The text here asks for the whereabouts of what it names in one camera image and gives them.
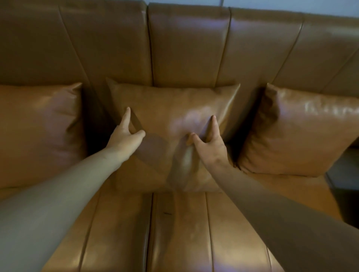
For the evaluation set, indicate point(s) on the person's left hand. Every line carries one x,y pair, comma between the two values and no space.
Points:
123,143

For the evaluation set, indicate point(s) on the person's right hand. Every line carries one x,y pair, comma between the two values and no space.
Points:
214,152

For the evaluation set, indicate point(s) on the person's right thumb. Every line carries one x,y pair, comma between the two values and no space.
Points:
194,139

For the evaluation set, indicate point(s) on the person's left thumb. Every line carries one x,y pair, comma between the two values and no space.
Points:
138,135

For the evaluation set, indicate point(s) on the brown leather cushion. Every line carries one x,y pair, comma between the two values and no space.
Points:
171,109
297,131
36,131

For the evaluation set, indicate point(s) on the person's right forearm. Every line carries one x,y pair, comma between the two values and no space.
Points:
280,224

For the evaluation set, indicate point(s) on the person's left forearm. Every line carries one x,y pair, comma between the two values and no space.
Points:
50,207

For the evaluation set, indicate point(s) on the brown leather sofa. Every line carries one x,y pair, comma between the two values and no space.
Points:
182,42

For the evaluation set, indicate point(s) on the dark grey side table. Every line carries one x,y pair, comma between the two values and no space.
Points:
346,179

